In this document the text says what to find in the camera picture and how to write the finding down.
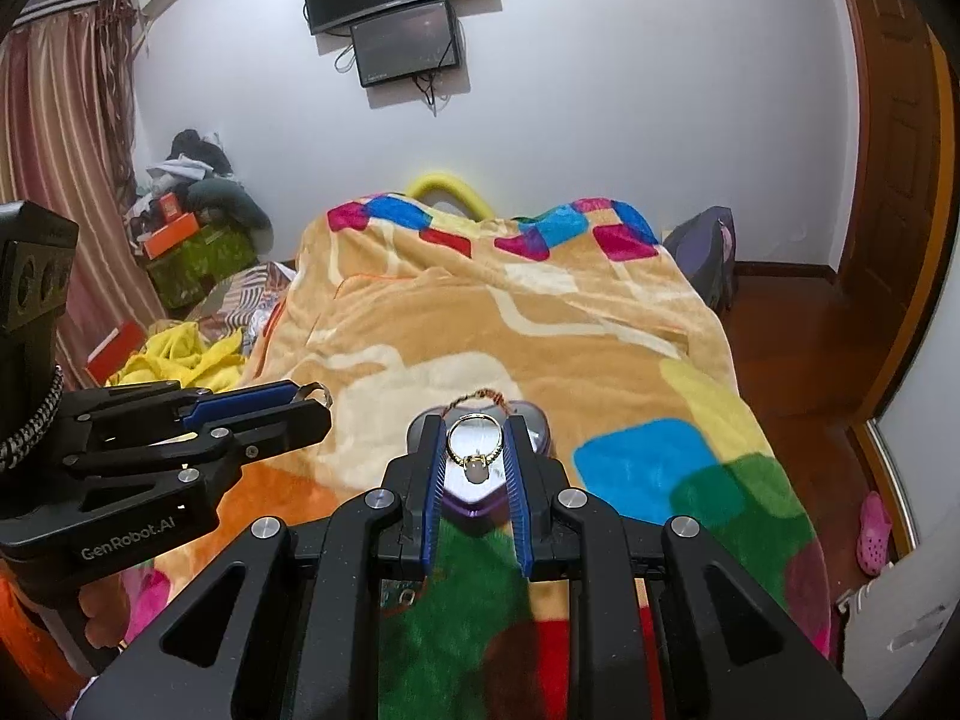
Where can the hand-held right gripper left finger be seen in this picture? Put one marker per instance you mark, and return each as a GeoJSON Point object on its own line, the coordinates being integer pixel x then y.
{"type": "Point", "coordinates": [430, 499]}

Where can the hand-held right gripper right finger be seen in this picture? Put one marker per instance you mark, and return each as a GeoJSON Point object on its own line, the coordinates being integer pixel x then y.
{"type": "Point", "coordinates": [519, 499]}

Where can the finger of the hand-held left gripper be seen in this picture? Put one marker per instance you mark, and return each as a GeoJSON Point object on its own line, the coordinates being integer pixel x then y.
{"type": "Point", "coordinates": [277, 431]}
{"type": "Point", "coordinates": [240, 399]}

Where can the purple heart-shaped jewelry box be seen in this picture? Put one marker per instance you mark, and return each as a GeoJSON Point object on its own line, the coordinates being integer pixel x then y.
{"type": "Point", "coordinates": [480, 502]}

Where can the yellow towel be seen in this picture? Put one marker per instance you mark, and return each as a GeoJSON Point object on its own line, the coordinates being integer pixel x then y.
{"type": "Point", "coordinates": [180, 356]}

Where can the striped patterned cloth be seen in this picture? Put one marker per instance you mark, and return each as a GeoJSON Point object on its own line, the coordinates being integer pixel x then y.
{"type": "Point", "coordinates": [240, 300]}

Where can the flat orange box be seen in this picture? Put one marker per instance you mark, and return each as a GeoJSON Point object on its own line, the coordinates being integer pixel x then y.
{"type": "Point", "coordinates": [112, 352]}

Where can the green patterned box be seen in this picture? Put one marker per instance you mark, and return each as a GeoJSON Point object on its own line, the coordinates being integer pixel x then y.
{"type": "Point", "coordinates": [199, 262]}

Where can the orange shoe box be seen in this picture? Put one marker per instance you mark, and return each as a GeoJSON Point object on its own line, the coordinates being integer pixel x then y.
{"type": "Point", "coordinates": [172, 232]}

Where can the colourful patchwork fleece blanket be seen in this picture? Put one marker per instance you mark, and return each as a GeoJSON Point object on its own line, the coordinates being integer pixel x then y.
{"type": "Point", "coordinates": [465, 307]}

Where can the grey neck pillow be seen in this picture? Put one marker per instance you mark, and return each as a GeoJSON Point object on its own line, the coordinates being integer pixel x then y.
{"type": "Point", "coordinates": [232, 202]}

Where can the pile of clothes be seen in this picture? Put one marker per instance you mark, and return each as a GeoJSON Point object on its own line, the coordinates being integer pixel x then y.
{"type": "Point", "coordinates": [187, 157]}

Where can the yellow foam hoop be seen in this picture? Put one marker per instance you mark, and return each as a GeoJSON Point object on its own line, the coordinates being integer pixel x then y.
{"type": "Point", "coordinates": [442, 186]}

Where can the purple backpack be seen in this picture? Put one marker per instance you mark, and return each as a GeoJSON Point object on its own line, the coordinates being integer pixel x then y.
{"type": "Point", "coordinates": [701, 255]}

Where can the striped brown curtain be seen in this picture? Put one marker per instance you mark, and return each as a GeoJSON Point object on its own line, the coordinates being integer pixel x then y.
{"type": "Point", "coordinates": [60, 135]}

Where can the pink clog shoe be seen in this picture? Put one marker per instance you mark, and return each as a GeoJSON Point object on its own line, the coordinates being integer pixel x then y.
{"type": "Point", "coordinates": [874, 532]}

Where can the white appliance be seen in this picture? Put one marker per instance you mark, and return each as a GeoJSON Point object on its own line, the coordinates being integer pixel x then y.
{"type": "Point", "coordinates": [911, 615]}

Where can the brown wooden door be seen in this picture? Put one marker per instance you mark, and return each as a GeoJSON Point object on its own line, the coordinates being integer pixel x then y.
{"type": "Point", "coordinates": [892, 187]}

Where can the small black wall monitor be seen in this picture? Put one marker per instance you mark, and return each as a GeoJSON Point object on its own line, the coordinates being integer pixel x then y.
{"type": "Point", "coordinates": [401, 41]}

